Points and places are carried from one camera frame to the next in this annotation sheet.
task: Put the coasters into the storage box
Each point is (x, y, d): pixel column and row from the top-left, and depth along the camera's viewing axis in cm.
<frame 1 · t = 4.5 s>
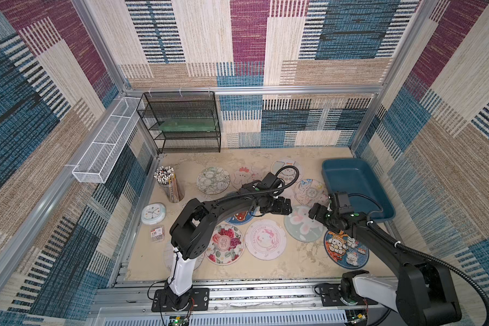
left hand: (286, 210, 87), fingers open
right hand: (319, 218, 88), fingers open
cup of coloured pencils: (166, 178, 88), point 19 cm above the table
small white round clock: (153, 213, 95), point 2 cm above the table
green white cabbage coaster: (213, 180, 110), on the table
pink checkered bunny coaster: (246, 174, 113), on the table
green white rabbit coaster: (300, 227, 93), on the table
pink hello kitty coaster: (265, 240, 90), on the table
red rose floral coaster: (227, 245, 88), on the table
blue orange bears coaster: (345, 251, 86), on the table

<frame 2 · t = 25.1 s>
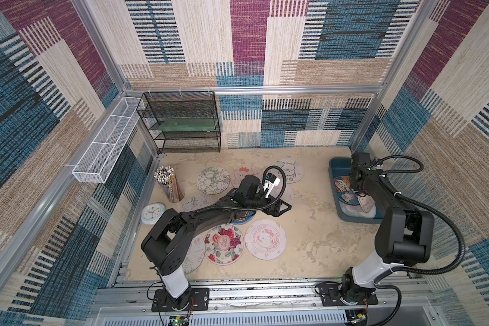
left hand: (286, 205, 81), fingers open
right hand: (372, 190, 87), fingers closed
blue orange bears coaster: (341, 185, 104), point 2 cm above the table
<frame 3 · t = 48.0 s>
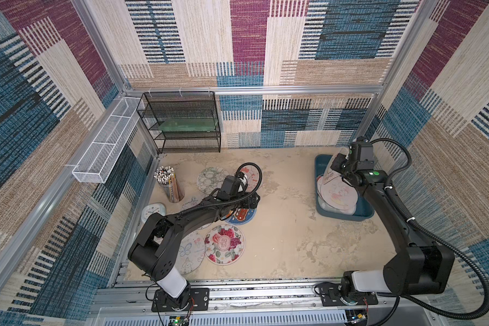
left hand: (253, 197, 90), fingers open
right hand: (340, 163, 83), fingers closed
pink unicorn moon coaster: (339, 195, 101), point 2 cm above the table
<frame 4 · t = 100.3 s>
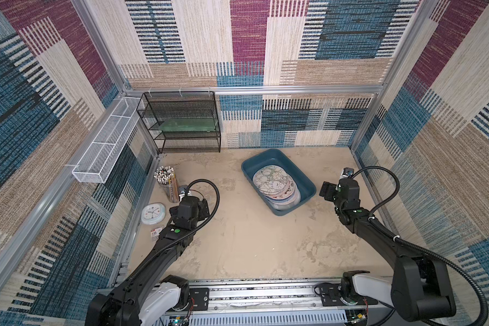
left hand: (193, 204, 85), fingers open
right hand: (336, 188, 88), fingers open
teal plastic storage box: (277, 157, 116), point 3 cm above the table
